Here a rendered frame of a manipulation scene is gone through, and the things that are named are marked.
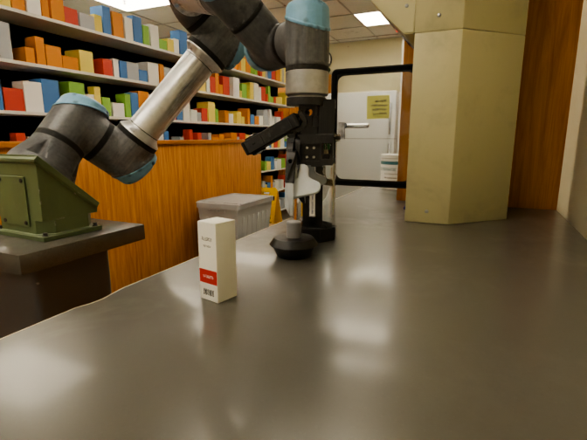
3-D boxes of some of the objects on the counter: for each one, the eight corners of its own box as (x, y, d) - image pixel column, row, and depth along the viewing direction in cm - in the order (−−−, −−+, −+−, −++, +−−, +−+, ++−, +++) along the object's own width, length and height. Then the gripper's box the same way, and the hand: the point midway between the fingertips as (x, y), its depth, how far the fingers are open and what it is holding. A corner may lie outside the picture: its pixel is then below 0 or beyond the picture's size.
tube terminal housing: (503, 209, 129) (531, -66, 113) (509, 230, 100) (548, -136, 84) (420, 203, 139) (436, -50, 123) (403, 221, 110) (422, -107, 94)
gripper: (331, 92, 62) (328, 221, 66) (338, 102, 81) (335, 202, 85) (275, 92, 63) (275, 219, 67) (295, 103, 82) (294, 201, 86)
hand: (293, 209), depth 76 cm, fingers open, 14 cm apart
